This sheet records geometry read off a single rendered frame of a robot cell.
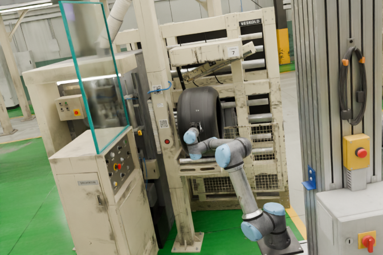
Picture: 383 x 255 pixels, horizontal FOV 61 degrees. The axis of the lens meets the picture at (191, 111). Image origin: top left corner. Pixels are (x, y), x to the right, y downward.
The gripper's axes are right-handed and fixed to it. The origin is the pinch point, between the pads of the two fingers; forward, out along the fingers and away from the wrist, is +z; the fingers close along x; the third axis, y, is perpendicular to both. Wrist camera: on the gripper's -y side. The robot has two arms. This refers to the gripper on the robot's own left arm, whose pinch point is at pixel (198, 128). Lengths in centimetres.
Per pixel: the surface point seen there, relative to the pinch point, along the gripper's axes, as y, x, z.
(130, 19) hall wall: 209, 362, 850
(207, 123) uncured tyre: 2.6, -6.6, 2.5
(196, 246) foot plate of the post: -118, 23, 37
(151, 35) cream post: 73, 30, 13
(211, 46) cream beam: 59, -11, 41
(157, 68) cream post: 48, 30, 16
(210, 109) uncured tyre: 12.8, -8.8, 7.3
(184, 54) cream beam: 55, 13, 42
